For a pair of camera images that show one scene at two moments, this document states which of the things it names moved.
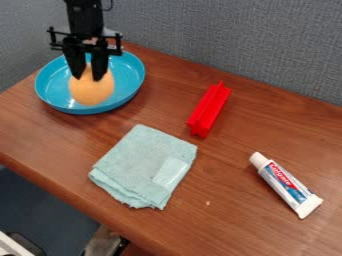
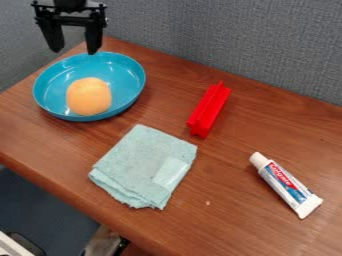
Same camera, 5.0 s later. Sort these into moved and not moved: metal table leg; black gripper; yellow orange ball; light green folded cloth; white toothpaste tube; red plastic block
Moved: yellow orange ball; black gripper
Not moved: red plastic block; metal table leg; white toothpaste tube; light green folded cloth
